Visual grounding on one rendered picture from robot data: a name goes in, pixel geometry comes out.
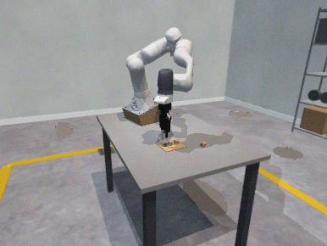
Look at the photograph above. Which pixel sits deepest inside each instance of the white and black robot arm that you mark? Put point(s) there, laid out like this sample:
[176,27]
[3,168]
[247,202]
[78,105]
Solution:
[167,81]

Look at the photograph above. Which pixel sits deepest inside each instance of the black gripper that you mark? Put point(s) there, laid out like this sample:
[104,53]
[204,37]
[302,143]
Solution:
[164,121]

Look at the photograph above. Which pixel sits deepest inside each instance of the tan square mat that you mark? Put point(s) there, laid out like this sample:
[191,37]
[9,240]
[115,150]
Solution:
[171,147]

